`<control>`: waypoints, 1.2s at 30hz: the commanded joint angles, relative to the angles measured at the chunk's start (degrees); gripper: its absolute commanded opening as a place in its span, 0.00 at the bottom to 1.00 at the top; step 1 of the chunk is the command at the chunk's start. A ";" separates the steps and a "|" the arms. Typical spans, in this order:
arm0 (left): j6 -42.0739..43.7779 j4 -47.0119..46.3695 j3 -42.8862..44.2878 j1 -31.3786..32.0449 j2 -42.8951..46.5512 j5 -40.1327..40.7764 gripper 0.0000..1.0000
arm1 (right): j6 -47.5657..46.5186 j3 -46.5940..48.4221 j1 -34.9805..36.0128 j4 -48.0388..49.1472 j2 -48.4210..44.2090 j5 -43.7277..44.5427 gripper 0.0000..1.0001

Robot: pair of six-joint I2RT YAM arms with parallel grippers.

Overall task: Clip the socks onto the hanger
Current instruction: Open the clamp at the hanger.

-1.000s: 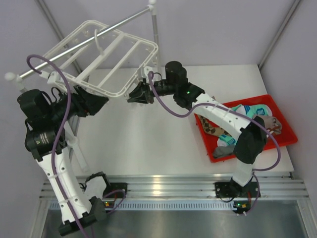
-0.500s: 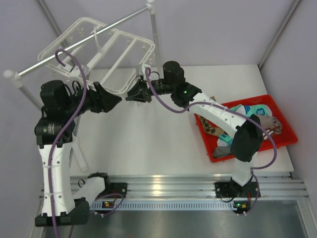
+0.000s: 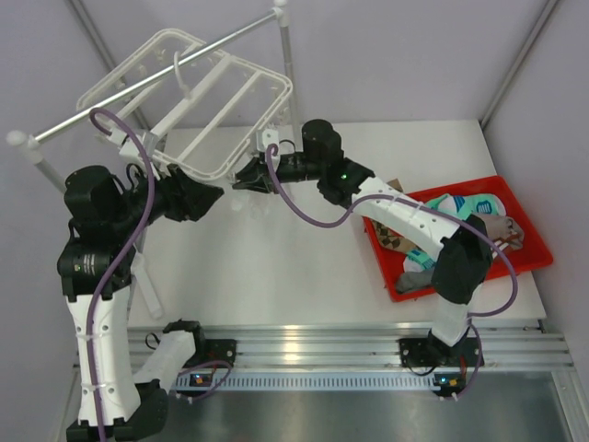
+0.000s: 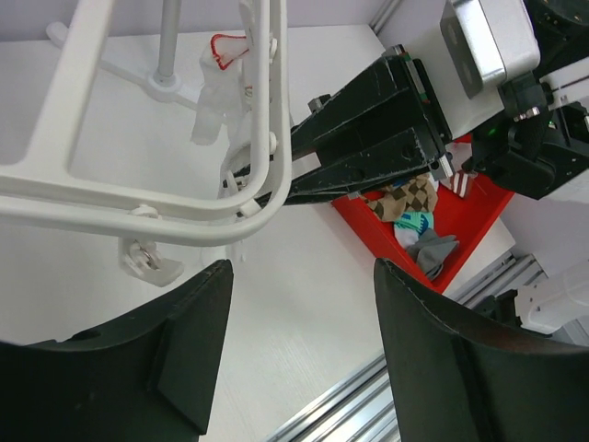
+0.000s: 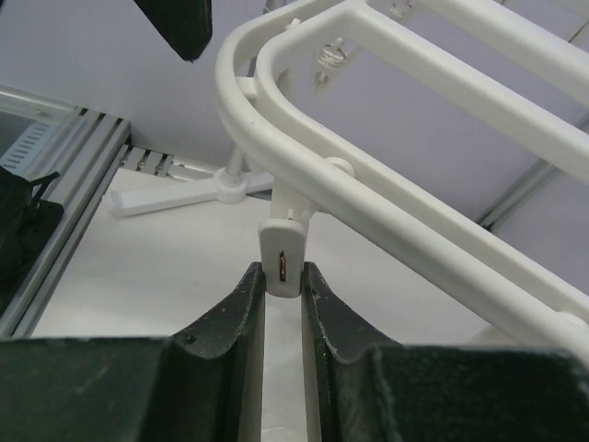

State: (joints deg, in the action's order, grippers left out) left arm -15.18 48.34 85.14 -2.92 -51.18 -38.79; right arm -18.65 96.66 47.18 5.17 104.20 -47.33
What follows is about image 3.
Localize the taupe sock red stripes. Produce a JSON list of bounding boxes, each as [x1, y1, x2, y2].
[[477, 214, 525, 253]]

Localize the purple cable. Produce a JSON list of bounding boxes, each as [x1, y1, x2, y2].
[[80, 107, 231, 442], [265, 144, 521, 401]]

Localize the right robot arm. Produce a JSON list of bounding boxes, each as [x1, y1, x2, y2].
[[233, 120, 492, 366]]

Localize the teal white sock upper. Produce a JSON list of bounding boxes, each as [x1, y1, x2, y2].
[[424, 193, 507, 220]]

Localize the white clip drying hanger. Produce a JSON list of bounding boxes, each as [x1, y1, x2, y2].
[[75, 28, 294, 181]]

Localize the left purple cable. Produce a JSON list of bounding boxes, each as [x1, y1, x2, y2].
[[80, 107, 231, 442]]

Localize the metal drying rack stand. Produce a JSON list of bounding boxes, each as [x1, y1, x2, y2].
[[5, 0, 305, 320]]

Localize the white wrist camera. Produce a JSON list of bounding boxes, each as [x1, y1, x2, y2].
[[255, 128, 280, 153], [106, 128, 158, 162]]

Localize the red plastic tray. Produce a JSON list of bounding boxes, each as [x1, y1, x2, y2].
[[363, 175, 553, 302]]

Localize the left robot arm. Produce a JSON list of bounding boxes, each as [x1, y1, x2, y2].
[[57, 165, 224, 441]]

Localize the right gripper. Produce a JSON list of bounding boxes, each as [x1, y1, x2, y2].
[[233, 155, 324, 196]]

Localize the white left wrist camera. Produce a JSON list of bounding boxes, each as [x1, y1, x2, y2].
[[106, 128, 158, 162]]

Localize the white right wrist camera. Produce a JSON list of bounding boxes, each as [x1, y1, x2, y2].
[[255, 128, 280, 153]]

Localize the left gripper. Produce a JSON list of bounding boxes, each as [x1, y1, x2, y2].
[[110, 157, 224, 234]]

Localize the brown argyle sock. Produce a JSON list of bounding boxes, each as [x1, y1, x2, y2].
[[367, 179, 415, 252]]

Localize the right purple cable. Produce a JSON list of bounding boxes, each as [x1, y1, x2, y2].
[[265, 144, 521, 401]]

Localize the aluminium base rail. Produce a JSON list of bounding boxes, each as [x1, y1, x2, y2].
[[174, 322, 574, 394]]

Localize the grey sock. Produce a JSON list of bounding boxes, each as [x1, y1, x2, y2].
[[395, 269, 433, 295]]

